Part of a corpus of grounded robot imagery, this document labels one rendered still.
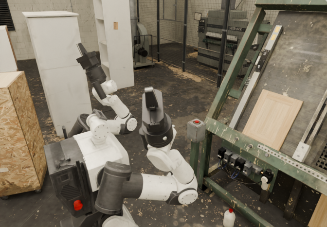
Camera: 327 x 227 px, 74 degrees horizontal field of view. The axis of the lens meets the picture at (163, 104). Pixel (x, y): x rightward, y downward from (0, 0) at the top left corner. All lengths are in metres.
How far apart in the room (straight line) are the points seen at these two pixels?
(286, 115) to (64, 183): 1.56
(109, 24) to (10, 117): 3.14
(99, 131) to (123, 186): 0.23
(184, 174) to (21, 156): 1.98
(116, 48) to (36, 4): 4.59
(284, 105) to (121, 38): 3.88
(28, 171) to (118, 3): 3.59
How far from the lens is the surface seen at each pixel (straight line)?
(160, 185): 0.86
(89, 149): 0.95
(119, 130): 1.27
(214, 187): 2.45
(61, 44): 3.24
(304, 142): 1.81
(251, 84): 2.03
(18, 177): 2.74
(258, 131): 1.94
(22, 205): 2.87
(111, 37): 4.98
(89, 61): 1.15
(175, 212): 2.43
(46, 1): 9.10
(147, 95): 0.53
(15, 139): 2.47
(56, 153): 0.98
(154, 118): 0.55
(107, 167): 0.79
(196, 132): 1.92
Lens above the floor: 1.91
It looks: 26 degrees down
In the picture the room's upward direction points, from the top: straight up
